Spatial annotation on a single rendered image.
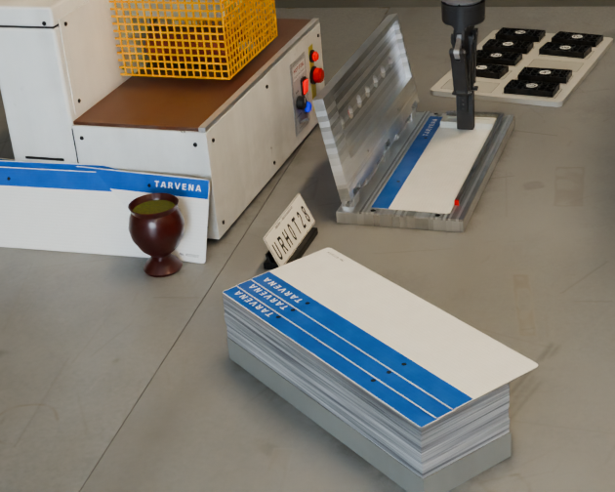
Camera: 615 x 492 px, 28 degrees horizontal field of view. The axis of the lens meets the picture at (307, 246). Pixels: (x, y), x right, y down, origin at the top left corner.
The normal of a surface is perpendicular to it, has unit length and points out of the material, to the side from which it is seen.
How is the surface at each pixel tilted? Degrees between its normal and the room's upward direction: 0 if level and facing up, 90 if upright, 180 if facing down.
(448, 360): 0
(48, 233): 63
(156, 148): 90
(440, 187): 0
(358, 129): 78
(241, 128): 90
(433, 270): 0
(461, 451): 90
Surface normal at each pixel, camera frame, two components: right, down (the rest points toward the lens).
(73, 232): -0.29, 0.00
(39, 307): -0.08, -0.88
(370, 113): 0.91, -0.10
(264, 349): -0.81, 0.32
